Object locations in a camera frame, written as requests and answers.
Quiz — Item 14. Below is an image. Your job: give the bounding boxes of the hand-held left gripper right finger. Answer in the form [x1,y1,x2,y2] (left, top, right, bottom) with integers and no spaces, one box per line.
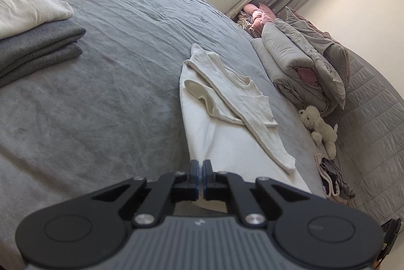
[202,159,311,228]

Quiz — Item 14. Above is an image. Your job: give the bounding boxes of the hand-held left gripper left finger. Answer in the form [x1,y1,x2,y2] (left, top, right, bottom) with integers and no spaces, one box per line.
[90,159,200,226]

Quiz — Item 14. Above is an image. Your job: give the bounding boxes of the white long-sleeve sweatshirt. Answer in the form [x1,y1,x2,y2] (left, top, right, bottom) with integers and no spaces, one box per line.
[179,43,325,217]

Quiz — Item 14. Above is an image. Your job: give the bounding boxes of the small pile of clothes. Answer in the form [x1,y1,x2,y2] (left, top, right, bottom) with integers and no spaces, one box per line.
[314,153,357,204]

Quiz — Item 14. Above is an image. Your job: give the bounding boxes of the pink clothes pile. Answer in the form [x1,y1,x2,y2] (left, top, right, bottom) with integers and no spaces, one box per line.
[237,3,276,38]

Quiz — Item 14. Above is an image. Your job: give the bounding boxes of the grey quilted bedspread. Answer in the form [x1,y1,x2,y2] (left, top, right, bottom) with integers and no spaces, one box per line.
[325,47,404,226]

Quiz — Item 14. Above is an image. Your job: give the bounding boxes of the bed with grey sheet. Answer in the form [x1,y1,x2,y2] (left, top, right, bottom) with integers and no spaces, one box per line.
[0,0,363,270]

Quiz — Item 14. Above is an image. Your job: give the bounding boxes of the white plush toy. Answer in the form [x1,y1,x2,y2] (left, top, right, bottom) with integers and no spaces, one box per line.
[298,105,339,160]

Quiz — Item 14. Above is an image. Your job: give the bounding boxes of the light grey folded blanket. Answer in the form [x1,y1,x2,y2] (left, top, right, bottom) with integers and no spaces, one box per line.
[252,38,304,106]

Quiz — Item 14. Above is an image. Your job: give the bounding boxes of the grey folded duvet pink lining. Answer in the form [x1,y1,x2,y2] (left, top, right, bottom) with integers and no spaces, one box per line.
[262,19,337,115]

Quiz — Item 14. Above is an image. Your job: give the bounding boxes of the folded grey cloth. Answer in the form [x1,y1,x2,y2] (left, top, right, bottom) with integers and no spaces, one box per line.
[0,19,86,88]

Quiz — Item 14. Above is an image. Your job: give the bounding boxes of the folded white cloth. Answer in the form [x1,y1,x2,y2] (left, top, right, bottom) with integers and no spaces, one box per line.
[0,0,74,40]

